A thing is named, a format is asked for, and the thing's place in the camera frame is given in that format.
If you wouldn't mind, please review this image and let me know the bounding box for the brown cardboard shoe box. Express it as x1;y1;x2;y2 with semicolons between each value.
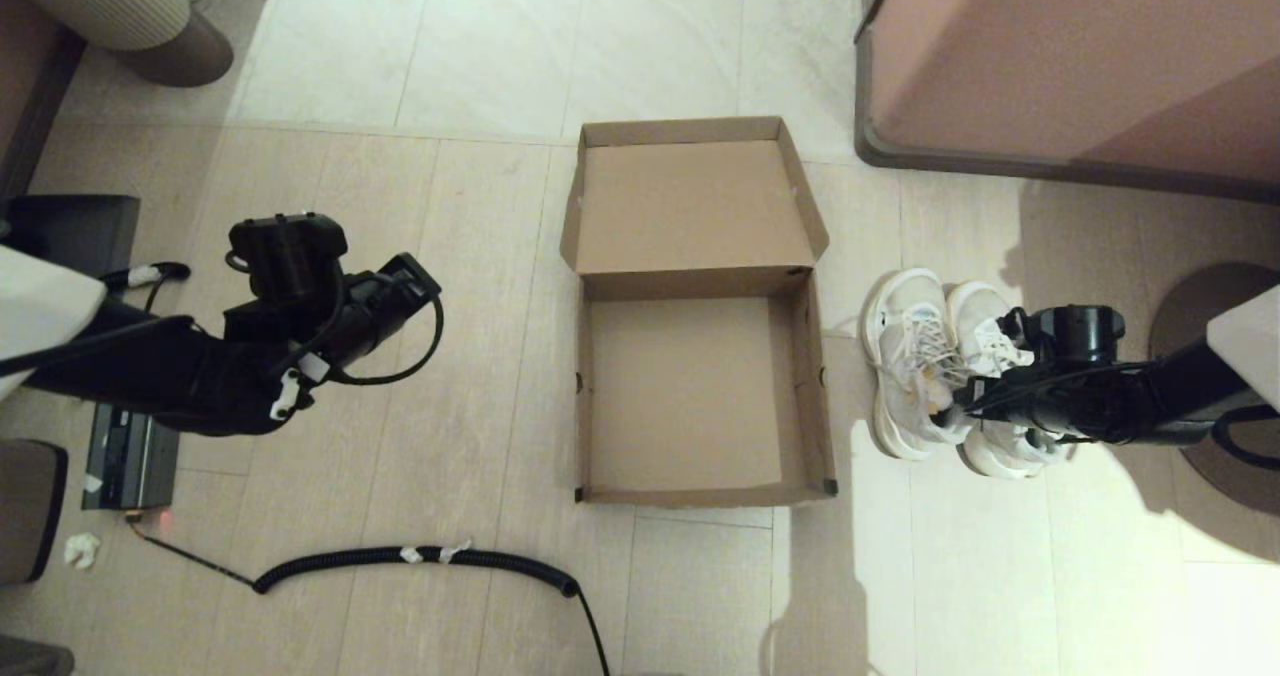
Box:
560;116;839;509

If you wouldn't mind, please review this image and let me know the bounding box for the dark square floor stand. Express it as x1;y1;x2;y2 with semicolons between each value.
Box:
0;194;141;279

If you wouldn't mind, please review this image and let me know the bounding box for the black corrugated cable white tape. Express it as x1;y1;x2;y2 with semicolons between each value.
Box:
98;263;193;317

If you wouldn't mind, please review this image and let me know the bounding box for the dark grey floor object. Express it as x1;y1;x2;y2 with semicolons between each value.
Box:
0;638;74;676

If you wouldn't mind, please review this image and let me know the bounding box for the brown round floor base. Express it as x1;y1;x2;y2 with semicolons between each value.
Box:
1147;261;1280;517

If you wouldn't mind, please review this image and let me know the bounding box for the long black coiled floor cable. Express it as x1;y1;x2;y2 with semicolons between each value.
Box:
128;516;613;676

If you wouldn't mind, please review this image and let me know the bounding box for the white left arm cable clip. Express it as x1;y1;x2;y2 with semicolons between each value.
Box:
268;368;303;419

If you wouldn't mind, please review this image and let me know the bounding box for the grey black power supply box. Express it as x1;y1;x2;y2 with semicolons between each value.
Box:
82;403;181;512

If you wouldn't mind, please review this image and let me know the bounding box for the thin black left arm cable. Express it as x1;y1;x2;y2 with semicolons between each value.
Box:
0;294;445;387

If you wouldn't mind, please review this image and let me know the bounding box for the dark rounded seat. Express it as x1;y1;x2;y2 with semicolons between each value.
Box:
0;441;69;585

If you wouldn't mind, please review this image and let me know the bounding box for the brown wooden furniture side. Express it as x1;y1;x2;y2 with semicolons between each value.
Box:
0;0;86;207

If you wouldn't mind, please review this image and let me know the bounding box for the white mesh sneaker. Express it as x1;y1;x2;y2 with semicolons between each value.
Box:
945;281;1076;482
862;268;976;462

